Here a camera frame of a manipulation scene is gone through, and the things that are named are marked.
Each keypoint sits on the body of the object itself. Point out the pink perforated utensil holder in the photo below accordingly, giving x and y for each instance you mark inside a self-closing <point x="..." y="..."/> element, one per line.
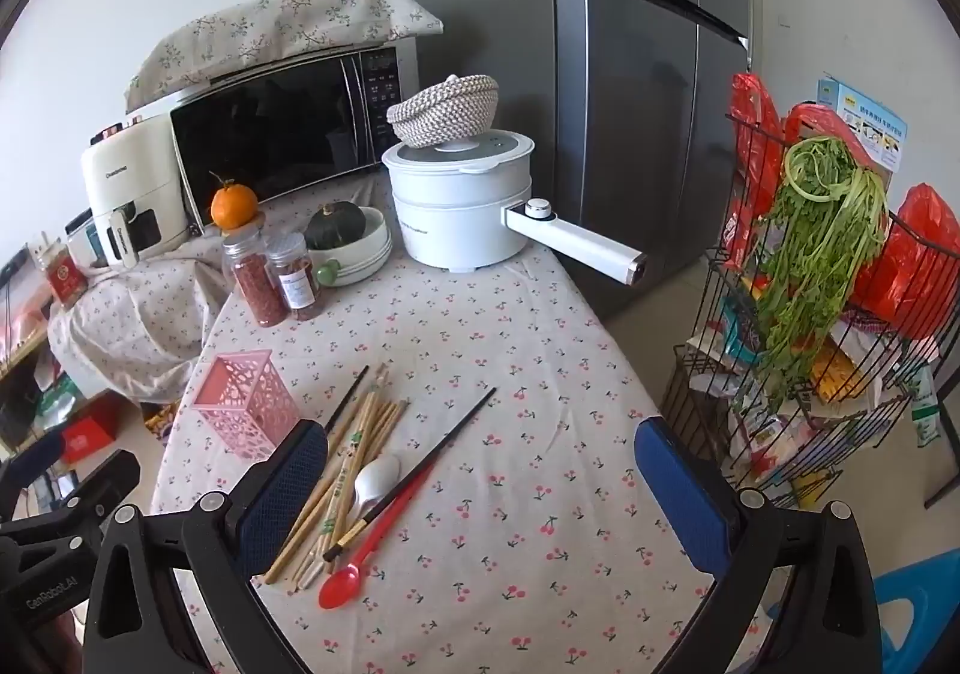
<point x="240" y="396"/>

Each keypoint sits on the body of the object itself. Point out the red cardboard box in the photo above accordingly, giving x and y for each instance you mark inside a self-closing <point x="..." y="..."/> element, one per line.
<point x="90" y="438"/>

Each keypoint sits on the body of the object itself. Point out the cherry print tablecloth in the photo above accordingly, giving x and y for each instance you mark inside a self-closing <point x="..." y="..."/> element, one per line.
<point x="525" y="381"/>

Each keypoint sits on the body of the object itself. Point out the grey refrigerator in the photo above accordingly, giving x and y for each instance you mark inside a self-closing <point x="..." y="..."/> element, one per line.
<point x="637" y="119"/>

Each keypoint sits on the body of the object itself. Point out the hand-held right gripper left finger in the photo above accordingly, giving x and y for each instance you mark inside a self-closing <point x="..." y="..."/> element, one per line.
<point x="289" y="494"/>

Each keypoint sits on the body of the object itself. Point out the white dish with green knob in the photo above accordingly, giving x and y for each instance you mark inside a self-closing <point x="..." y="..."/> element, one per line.
<point x="371" y="250"/>

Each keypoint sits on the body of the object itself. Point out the green kabocha pumpkin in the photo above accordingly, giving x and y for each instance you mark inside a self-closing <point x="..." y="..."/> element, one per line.
<point x="334" y="228"/>

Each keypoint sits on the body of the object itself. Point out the bundle of bamboo chopsticks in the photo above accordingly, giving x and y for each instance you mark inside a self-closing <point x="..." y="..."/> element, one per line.
<point x="373" y="430"/>

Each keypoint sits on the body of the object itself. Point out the blue plastic stool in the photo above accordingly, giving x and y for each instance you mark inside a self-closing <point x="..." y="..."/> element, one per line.
<point x="922" y="614"/>

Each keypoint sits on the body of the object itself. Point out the bamboo chopsticks pair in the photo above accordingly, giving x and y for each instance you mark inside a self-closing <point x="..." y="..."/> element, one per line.
<point x="346" y="468"/>

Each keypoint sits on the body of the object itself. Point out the blue wall leaflet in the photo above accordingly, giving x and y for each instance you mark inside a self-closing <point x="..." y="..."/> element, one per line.
<point x="870" y="119"/>

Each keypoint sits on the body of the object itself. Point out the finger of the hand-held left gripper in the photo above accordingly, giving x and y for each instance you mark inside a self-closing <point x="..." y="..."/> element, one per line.
<point x="30" y="460"/>
<point x="97" y="486"/>

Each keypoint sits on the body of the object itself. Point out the white plastic spoon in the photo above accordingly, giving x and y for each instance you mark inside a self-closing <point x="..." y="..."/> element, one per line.
<point x="375" y="479"/>

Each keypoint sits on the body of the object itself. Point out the red printed tin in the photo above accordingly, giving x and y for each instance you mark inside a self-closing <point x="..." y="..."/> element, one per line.
<point x="64" y="276"/>

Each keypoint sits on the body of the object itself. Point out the white electric cooking pot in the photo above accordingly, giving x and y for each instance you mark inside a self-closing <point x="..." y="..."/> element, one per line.
<point x="450" y="209"/>

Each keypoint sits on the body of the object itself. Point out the orange fruit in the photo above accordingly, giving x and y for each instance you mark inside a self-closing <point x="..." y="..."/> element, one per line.
<point x="234" y="205"/>

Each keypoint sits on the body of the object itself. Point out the floral cloth cover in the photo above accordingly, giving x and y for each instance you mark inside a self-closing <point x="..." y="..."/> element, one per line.
<point x="300" y="21"/>

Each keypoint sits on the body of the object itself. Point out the small-flower white cloth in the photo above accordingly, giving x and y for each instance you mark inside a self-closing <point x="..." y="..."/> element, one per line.
<point x="135" y="329"/>

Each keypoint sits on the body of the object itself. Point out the white air fryer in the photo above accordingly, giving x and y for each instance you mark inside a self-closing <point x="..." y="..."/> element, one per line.
<point x="127" y="171"/>

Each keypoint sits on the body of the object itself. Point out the green leafy vegetable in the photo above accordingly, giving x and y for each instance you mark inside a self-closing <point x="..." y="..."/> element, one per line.
<point x="810" y="231"/>

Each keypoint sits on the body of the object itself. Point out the tall clear spice jar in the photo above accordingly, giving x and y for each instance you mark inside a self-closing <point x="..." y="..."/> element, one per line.
<point x="255" y="284"/>

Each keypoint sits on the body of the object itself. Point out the red plastic bag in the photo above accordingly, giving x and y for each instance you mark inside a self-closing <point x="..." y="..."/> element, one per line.
<point x="915" y="254"/>
<point x="754" y="141"/>

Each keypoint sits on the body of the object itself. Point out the labelled clear spice jar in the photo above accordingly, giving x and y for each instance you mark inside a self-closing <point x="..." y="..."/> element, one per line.
<point x="296" y="284"/>

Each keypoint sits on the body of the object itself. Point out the black chopstick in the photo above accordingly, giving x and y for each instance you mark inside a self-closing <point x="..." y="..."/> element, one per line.
<point x="349" y="396"/>
<point x="442" y="449"/>

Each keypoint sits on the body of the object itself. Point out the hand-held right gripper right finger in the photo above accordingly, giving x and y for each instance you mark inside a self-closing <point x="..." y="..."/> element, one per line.
<point x="679" y="498"/>

